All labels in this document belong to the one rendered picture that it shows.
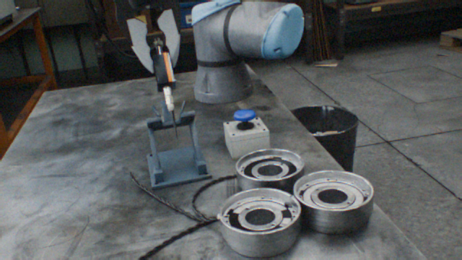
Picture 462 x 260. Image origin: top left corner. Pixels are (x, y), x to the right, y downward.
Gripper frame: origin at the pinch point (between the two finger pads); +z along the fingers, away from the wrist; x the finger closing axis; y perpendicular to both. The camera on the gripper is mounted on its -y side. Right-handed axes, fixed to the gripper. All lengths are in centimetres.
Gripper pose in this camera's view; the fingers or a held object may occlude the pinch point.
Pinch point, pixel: (162, 63)
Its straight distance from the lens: 74.4
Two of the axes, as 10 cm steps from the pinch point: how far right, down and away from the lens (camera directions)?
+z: 1.9, 8.9, 4.1
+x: -9.3, 2.9, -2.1
